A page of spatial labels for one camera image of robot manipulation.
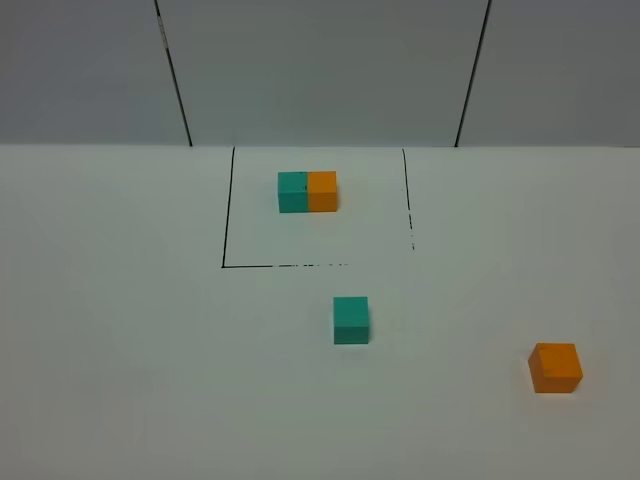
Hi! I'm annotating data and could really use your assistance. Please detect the teal template block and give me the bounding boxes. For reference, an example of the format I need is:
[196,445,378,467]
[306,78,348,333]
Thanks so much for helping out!
[277,172,309,213]

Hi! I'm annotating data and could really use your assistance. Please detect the orange template block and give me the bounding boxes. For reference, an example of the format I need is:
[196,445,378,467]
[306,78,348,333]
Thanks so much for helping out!
[307,171,338,213]

